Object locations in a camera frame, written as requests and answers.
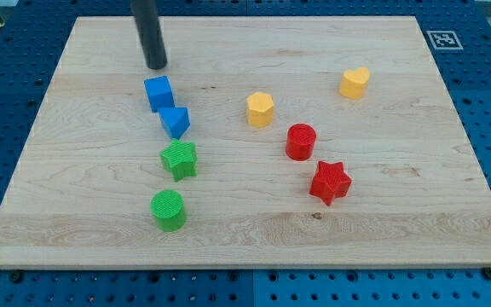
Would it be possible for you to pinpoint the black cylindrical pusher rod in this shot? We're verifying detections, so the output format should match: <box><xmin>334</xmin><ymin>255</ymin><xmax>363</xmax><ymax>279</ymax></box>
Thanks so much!
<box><xmin>130</xmin><ymin>0</ymin><xmax>167</xmax><ymax>70</ymax></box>

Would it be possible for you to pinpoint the blue cube block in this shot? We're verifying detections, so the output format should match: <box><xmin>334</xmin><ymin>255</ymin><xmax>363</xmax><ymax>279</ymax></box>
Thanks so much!
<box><xmin>144</xmin><ymin>76</ymin><xmax>175</xmax><ymax>113</ymax></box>

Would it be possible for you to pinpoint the yellow hexagon block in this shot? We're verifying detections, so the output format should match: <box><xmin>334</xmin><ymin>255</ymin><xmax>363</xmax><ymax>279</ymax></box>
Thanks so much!
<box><xmin>246</xmin><ymin>92</ymin><xmax>274</xmax><ymax>127</ymax></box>

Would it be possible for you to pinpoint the blue triangular prism block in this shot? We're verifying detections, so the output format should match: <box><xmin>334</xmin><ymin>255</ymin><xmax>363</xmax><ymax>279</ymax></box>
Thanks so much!
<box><xmin>159</xmin><ymin>107</ymin><xmax>190</xmax><ymax>139</ymax></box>

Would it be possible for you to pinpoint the green star block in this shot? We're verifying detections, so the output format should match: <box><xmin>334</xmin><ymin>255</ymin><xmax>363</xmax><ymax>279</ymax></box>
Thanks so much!
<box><xmin>159</xmin><ymin>139</ymin><xmax>197</xmax><ymax>182</ymax></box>

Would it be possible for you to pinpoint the green cylinder block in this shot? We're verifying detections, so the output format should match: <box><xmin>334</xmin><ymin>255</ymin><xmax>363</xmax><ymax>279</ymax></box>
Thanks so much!
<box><xmin>150</xmin><ymin>189</ymin><xmax>187</xmax><ymax>232</ymax></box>

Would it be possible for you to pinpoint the light wooden board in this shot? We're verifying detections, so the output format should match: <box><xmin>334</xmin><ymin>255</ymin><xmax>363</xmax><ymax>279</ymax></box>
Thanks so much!
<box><xmin>0</xmin><ymin>16</ymin><xmax>491</xmax><ymax>270</ymax></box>

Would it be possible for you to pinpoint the red cylinder block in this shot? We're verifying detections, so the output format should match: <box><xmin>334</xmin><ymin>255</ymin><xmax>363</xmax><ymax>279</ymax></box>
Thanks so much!
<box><xmin>286</xmin><ymin>123</ymin><xmax>317</xmax><ymax>161</ymax></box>

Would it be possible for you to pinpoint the yellow heart block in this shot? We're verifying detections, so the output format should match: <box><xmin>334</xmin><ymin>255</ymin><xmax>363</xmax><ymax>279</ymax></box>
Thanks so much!
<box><xmin>338</xmin><ymin>67</ymin><xmax>370</xmax><ymax>100</ymax></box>

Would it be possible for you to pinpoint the red star block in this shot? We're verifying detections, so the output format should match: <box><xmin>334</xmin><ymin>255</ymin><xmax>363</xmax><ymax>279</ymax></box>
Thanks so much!
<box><xmin>309</xmin><ymin>161</ymin><xmax>353</xmax><ymax>206</ymax></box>

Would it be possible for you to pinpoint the white fiducial marker tag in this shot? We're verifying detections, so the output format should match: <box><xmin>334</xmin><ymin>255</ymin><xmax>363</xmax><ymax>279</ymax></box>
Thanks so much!
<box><xmin>426</xmin><ymin>30</ymin><xmax>463</xmax><ymax>50</ymax></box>

